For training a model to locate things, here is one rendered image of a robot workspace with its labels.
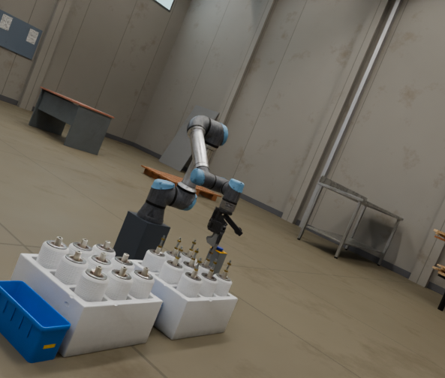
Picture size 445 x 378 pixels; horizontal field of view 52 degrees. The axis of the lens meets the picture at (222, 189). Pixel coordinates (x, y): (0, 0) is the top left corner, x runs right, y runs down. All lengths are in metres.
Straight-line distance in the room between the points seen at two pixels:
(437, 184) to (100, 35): 8.61
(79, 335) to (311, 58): 10.01
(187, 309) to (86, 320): 0.52
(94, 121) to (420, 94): 6.13
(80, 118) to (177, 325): 5.71
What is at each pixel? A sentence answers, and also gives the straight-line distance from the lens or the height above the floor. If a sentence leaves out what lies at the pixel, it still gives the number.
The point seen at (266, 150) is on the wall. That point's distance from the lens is 10.88.
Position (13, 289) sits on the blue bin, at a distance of 1.75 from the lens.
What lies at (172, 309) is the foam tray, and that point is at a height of 0.11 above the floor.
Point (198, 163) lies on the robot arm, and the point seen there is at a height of 0.70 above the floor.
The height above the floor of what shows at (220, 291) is 0.20.
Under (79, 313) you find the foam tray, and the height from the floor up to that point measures 0.15.
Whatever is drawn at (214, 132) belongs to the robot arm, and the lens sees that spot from 2.50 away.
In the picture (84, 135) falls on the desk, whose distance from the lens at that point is 7.50.
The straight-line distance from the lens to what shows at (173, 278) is 2.06.
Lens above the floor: 0.78
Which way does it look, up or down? 4 degrees down
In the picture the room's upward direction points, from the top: 23 degrees clockwise
